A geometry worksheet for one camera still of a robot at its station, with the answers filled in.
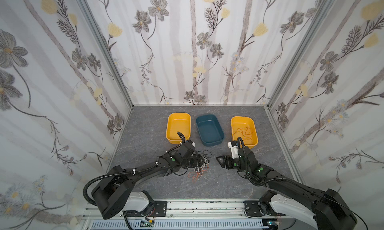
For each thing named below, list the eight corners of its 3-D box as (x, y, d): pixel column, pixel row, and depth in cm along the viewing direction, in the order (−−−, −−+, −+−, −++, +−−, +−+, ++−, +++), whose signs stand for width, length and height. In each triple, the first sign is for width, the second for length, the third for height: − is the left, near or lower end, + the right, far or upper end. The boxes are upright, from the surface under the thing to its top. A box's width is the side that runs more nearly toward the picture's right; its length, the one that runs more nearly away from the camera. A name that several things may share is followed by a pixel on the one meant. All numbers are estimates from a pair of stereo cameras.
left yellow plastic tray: (165, 144, 100) (164, 139, 95) (169, 118, 115) (168, 112, 110) (190, 144, 101) (190, 139, 95) (191, 118, 115) (190, 112, 110)
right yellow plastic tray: (233, 148, 99) (235, 143, 94) (228, 121, 113) (229, 116, 108) (257, 148, 99) (260, 143, 94) (249, 121, 113) (252, 116, 109)
